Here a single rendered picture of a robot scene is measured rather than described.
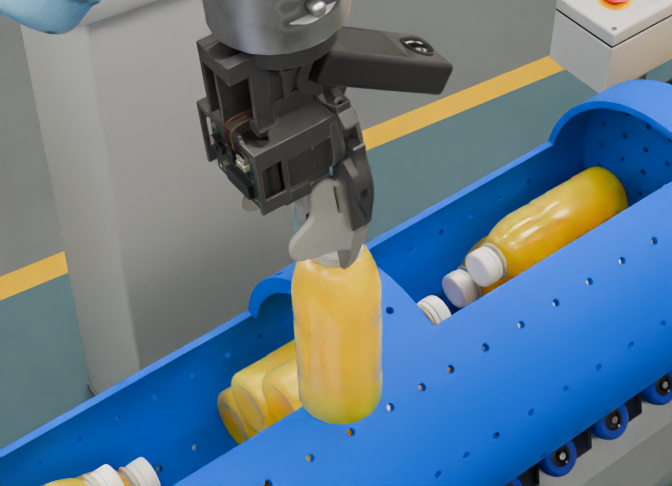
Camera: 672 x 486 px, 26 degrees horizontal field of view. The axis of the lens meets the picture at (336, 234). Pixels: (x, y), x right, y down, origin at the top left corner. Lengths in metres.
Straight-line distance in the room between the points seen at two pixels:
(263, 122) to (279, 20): 0.09
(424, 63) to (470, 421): 0.42
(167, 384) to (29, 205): 1.79
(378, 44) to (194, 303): 1.39
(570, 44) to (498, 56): 1.65
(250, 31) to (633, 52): 1.05
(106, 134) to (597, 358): 0.88
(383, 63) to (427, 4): 2.72
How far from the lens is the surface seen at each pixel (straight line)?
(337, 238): 1.00
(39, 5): 0.94
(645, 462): 1.64
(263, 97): 0.91
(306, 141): 0.92
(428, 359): 1.26
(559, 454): 1.51
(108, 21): 1.90
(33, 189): 3.22
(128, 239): 2.15
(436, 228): 1.55
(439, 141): 3.27
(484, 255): 1.48
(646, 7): 1.85
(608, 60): 1.83
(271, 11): 0.85
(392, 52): 0.96
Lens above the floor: 2.19
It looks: 46 degrees down
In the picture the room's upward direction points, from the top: straight up
